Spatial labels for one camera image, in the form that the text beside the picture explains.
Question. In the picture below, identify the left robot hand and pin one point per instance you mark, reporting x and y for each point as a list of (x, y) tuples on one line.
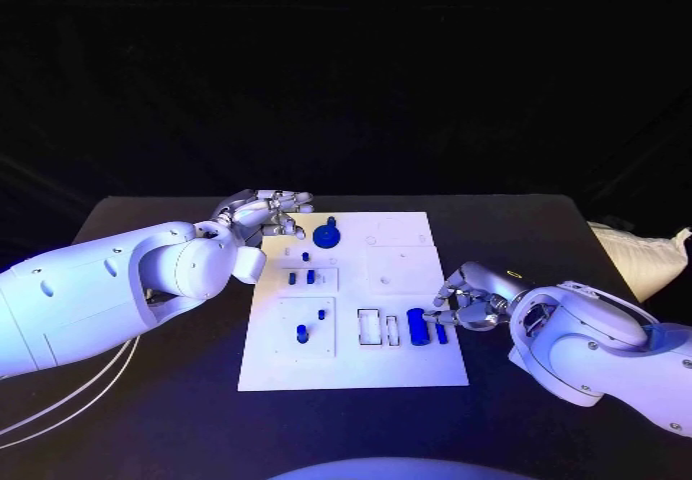
[(260, 212)]

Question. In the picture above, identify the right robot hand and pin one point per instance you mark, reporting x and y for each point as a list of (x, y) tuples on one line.
[(481, 296)]

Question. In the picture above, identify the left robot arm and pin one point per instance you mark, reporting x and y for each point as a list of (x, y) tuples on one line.
[(92, 285)]

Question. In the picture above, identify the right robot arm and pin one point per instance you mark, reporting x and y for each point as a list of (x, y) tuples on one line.
[(589, 345)]

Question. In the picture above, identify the white task board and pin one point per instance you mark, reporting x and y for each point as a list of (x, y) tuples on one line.
[(351, 360)]

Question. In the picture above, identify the thin blue cylinder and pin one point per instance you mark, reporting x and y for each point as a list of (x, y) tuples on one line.
[(442, 333)]

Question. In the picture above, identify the blue gear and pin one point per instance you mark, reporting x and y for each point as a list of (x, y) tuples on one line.
[(327, 236)]

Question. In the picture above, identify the large blue cylinder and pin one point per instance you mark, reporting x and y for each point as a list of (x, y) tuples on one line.
[(419, 327)]

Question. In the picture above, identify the white bag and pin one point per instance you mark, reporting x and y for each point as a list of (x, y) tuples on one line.
[(644, 258)]

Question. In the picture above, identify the blue plug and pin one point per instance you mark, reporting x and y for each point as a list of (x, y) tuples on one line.
[(302, 333)]

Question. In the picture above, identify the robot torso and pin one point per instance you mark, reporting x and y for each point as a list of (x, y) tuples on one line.
[(400, 470)]

